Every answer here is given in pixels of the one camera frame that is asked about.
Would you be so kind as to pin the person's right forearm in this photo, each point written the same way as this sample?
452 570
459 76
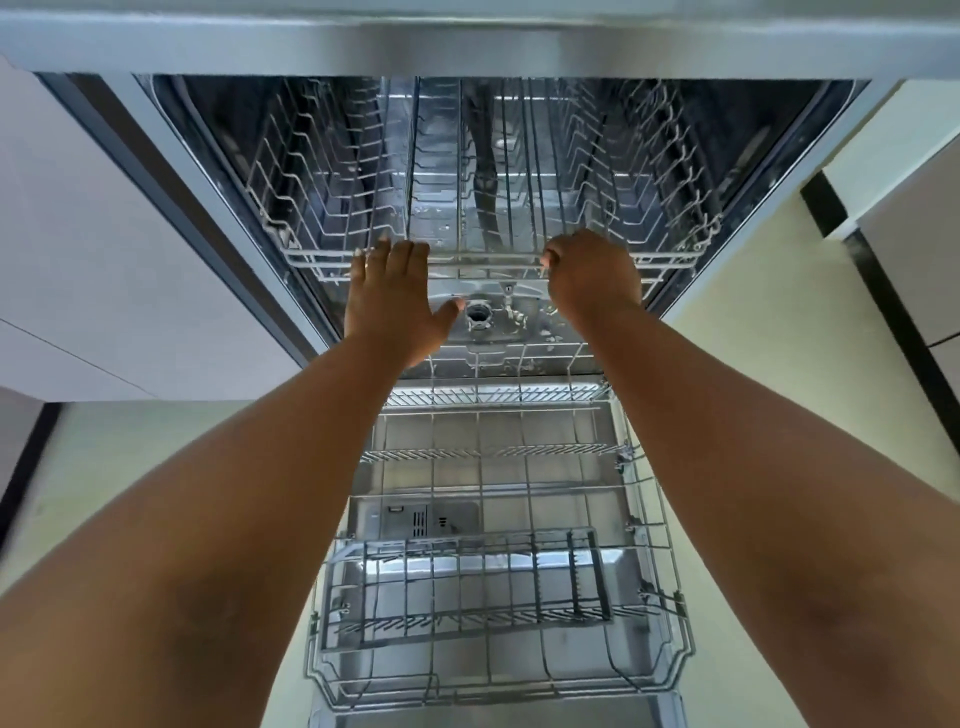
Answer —
750 510

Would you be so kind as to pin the person's left hand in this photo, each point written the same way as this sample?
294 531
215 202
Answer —
390 307

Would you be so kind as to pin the pink base cabinet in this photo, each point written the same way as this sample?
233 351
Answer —
19 435
112 262

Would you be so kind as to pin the silver dishwasher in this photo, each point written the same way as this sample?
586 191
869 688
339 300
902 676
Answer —
480 45

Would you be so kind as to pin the person's left forearm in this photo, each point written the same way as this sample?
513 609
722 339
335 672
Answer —
187 540

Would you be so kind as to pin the person's right hand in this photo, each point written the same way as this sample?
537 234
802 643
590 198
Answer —
596 281

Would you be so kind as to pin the beige base cabinet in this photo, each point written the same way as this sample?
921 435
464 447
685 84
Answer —
922 247

